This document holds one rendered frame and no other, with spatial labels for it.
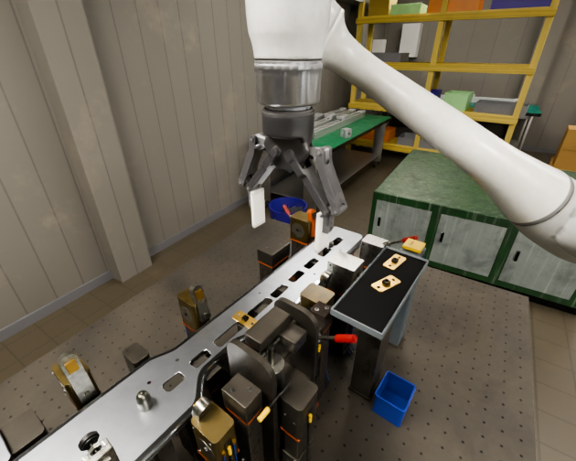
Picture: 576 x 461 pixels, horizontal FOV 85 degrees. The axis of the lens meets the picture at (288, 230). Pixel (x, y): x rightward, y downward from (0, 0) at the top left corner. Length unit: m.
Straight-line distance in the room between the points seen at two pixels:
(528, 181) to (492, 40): 7.15
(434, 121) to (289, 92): 0.23
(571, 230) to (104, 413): 0.98
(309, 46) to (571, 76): 7.40
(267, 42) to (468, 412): 1.22
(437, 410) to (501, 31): 7.04
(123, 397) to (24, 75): 2.11
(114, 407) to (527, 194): 0.94
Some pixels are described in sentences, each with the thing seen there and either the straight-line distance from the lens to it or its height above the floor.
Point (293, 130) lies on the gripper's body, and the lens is 0.45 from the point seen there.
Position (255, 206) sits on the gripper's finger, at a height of 1.49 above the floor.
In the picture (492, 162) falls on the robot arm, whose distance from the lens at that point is 0.54.
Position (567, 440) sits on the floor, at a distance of 2.40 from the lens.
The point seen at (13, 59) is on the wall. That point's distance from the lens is 2.62.
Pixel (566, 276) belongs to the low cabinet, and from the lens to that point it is 3.01.
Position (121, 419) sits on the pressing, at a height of 1.00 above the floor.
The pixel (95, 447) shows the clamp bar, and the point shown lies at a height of 1.21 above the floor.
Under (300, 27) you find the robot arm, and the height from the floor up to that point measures 1.75.
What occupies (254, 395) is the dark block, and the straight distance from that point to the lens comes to 0.73.
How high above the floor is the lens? 1.74
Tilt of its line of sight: 30 degrees down
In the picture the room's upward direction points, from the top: straight up
